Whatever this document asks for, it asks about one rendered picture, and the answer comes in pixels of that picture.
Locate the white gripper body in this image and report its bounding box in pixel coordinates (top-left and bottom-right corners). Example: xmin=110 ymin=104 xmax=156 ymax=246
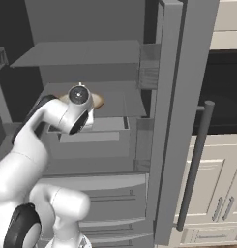
xmin=81 ymin=108 xmax=96 ymax=132

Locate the tan bowl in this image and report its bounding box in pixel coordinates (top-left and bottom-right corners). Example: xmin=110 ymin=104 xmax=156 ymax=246
xmin=58 ymin=92 xmax=106 ymax=109

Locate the grey fridge crisper drawer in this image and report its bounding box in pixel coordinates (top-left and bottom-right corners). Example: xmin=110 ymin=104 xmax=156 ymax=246
xmin=45 ymin=115 xmax=133 ymax=161

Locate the grey fridge shelf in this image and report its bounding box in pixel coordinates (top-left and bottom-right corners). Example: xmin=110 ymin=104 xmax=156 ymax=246
xmin=35 ymin=81 xmax=149 ymax=119
xmin=9 ymin=40 xmax=142 ymax=69

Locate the grey fridge door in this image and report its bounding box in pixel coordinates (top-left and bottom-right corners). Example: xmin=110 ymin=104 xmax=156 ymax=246
xmin=144 ymin=0 xmax=221 ymax=247

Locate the grey fridge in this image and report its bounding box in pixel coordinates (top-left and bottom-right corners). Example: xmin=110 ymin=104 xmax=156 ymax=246
xmin=0 ymin=0 xmax=163 ymax=248

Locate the cream cabinet door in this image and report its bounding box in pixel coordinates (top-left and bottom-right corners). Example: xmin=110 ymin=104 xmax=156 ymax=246
xmin=173 ymin=134 xmax=237 ymax=225
xmin=223 ymin=168 xmax=237 ymax=224

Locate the grey freezer drawer front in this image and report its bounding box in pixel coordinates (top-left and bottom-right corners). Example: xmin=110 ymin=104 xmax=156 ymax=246
xmin=35 ymin=173 xmax=151 ymax=248

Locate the black built-in oven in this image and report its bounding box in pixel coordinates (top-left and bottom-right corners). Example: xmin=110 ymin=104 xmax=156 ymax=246
xmin=192 ymin=49 xmax=237 ymax=137

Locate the cream drawer front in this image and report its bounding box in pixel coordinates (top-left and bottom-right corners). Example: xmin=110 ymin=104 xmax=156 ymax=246
xmin=178 ymin=223 xmax=237 ymax=247

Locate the dark grey fridge door handle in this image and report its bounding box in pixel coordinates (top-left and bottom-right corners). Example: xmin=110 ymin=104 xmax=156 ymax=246
xmin=175 ymin=100 xmax=217 ymax=233

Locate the grey cabinet door handle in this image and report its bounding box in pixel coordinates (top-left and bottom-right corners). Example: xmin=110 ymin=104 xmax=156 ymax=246
xmin=222 ymin=196 xmax=236 ymax=222
xmin=211 ymin=196 xmax=224 ymax=223

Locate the cream wall cabinet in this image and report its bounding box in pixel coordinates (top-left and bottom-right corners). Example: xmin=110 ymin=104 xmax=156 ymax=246
xmin=209 ymin=0 xmax=237 ymax=51

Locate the grey drawer handle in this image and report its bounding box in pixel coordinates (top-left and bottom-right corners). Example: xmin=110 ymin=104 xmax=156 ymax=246
xmin=196 ymin=233 xmax=228 ymax=240

